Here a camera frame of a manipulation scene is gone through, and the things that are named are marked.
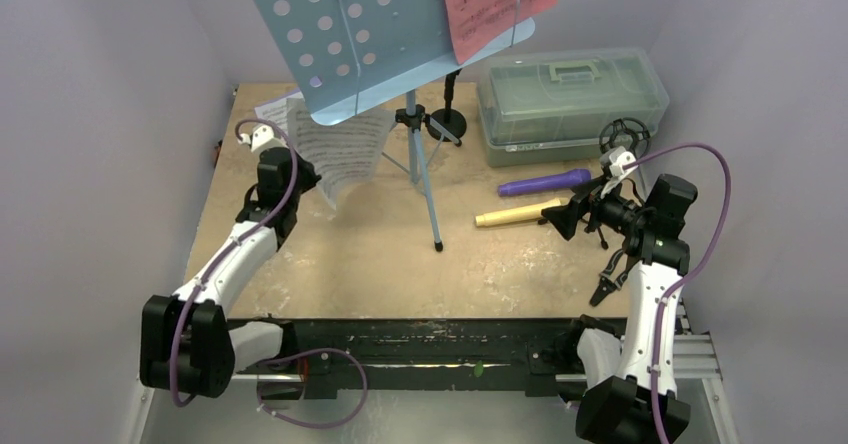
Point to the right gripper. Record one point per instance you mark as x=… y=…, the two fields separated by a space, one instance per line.
x=584 y=209

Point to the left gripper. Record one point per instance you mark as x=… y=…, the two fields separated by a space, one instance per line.
x=309 y=177

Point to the purple microphone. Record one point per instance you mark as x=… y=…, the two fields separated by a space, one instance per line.
x=565 y=180

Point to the cream recorder flute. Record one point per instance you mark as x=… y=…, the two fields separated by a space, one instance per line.
x=518 y=214

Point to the white sheet music page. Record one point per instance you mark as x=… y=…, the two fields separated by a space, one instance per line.
x=276 y=110

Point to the black tripod microphone stand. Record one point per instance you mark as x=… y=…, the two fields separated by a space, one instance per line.
x=621 y=141

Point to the light blue music stand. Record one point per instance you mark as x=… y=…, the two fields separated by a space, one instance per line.
x=349 y=56

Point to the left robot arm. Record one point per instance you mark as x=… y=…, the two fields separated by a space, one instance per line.
x=187 y=345

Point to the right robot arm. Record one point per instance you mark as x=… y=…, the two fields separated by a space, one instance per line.
x=632 y=394

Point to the black pliers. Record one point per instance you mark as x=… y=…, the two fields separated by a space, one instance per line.
x=608 y=281

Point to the translucent green storage box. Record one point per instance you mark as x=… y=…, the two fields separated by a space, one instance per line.
x=549 y=107

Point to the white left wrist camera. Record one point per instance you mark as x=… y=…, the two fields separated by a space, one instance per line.
x=259 y=138

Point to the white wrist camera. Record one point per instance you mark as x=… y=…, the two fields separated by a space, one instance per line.
x=259 y=138
x=617 y=164

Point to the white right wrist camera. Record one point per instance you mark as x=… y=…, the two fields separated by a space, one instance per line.
x=617 y=164

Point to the black mounting rail base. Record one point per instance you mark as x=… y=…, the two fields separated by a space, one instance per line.
x=534 y=356

